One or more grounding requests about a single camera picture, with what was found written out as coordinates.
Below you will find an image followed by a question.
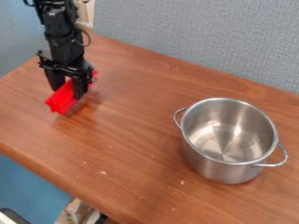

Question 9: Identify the wooden table leg frame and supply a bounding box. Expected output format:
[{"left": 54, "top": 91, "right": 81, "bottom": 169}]
[{"left": 54, "top": 199, "right": 100, "bottom": 224}]

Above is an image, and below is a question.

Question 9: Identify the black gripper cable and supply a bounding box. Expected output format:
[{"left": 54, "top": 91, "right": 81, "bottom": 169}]
[{"left": 76, "top": 27, "right": 92, "bottom": 48}]

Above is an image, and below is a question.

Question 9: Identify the black and white object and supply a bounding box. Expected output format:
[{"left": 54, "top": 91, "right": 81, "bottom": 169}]
[{"left": 0, "top": 208, "right": 30, "bottom": 224}]

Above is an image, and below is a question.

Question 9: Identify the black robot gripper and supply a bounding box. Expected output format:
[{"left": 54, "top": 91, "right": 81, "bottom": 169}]
[{"left": 33, "top": 0, "right": 93, "bottom": 100}]

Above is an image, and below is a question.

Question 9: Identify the red rectangular block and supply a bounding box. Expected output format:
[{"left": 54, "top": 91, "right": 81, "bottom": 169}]
[{"left": 44, "top": 69, "right": 98, "bottom": 116}]

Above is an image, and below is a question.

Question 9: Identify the stainless steel pot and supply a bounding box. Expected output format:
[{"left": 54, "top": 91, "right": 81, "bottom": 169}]
[{"left": 172, "top": 97, "right": 288, "bottom": 185}]

